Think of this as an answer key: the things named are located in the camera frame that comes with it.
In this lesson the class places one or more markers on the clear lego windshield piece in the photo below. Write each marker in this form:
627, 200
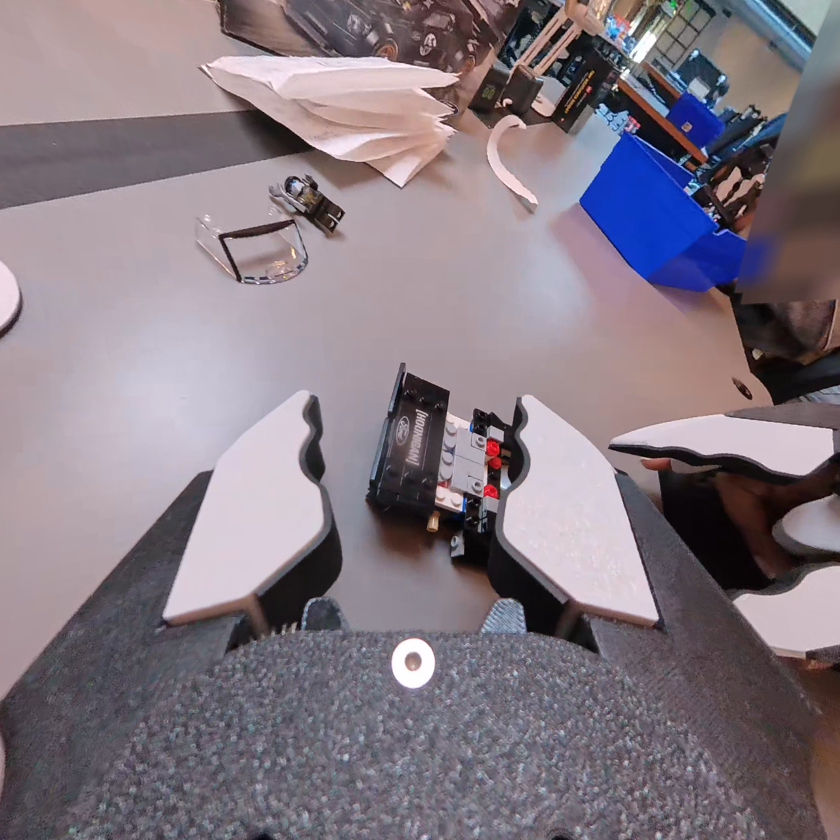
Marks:
256, 250

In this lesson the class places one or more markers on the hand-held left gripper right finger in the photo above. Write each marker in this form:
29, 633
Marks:
571, 525

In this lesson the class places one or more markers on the crumpled white paper bag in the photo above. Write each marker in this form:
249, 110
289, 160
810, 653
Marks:
341, 112

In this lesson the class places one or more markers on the torn white paper strip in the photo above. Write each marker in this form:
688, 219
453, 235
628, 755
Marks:
509, 158

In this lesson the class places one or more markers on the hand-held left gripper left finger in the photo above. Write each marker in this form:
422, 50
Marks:
256, 519

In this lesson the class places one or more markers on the tall black box device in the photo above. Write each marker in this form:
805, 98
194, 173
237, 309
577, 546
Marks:
584, 92

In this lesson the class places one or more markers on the small black lego assembly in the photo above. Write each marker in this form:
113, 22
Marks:
309, 201

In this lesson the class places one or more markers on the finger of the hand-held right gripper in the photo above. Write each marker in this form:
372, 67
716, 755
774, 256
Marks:
794, 610
735, 444

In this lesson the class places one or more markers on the lego set box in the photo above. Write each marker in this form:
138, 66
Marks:
381, 26

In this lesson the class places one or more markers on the lego car model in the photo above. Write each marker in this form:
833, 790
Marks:
440, 460

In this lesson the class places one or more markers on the black box-shaped device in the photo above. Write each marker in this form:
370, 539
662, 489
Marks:
523, 89
492, 85

